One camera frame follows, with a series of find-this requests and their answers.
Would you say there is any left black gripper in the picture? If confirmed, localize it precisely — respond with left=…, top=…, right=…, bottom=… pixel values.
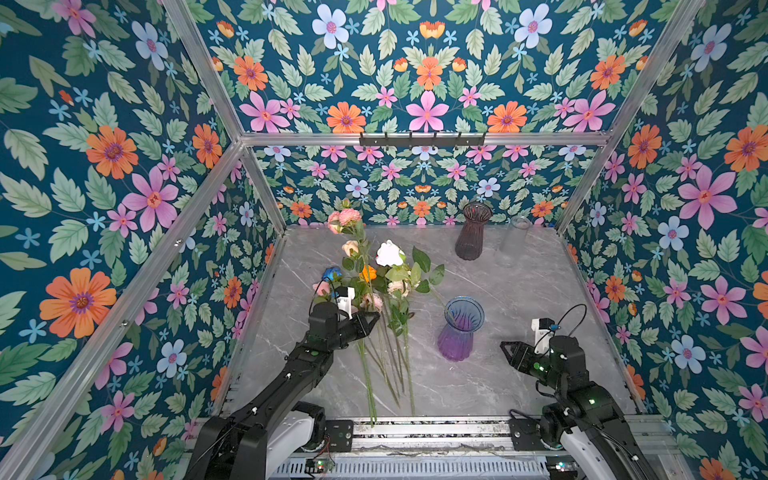
left=326, top=310, right=381, bottom=354

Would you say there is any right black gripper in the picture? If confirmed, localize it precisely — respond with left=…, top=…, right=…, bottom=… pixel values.
left=498, top=339, right=565, bottom=395

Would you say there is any artificial flower bunch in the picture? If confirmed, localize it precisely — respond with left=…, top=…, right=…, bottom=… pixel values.
left=314, top=200, right=445, bottom=424

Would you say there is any purple blue glass vase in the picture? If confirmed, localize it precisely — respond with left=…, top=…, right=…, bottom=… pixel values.
left=437, top=296, right=485, bottom=362

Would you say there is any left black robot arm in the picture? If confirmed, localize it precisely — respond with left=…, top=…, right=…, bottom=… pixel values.
left=184, top=302, right=380, bottom=479

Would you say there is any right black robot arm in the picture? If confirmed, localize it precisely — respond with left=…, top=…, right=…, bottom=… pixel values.
left=500, top=336, right=658, bottom=479

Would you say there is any clear glass vase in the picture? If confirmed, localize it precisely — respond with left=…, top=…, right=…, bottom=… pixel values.
left=500, top=216, right=532, bottom=257

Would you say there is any dark mauve glass vase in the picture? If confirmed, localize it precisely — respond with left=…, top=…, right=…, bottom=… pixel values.
left=455, top=201, right=492, bottom=261

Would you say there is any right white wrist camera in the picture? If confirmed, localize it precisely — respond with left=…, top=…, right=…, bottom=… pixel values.
left=531, top=317, right=557, bottom=345

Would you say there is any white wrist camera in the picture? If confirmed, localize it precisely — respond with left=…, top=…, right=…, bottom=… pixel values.
left=531, top=317, right=557, bottom=345
left=334, top=286, right=356, bottom=319

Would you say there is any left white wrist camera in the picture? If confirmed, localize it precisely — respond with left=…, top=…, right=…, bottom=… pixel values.
left=334, top=286, right=356, bottom=319

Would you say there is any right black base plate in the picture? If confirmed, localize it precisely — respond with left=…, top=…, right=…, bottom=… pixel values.
left=508, top=417, right=561, bottom=452

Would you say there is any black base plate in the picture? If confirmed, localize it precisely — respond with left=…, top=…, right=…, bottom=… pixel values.
left=508, top=417, right=561, bottom=452
left=321, top=420, right=355, bottom=453

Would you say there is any aluminium mounting rail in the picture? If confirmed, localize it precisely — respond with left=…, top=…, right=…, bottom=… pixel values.
left=191, top=415, right=679, bottom=458

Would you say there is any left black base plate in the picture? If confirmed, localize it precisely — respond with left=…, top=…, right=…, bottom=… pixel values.
left=321, top=420, right=355, bottom=453

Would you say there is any black hook rail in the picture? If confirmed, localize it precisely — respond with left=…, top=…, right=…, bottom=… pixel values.
left=358, top=132, right=486, bottom=148

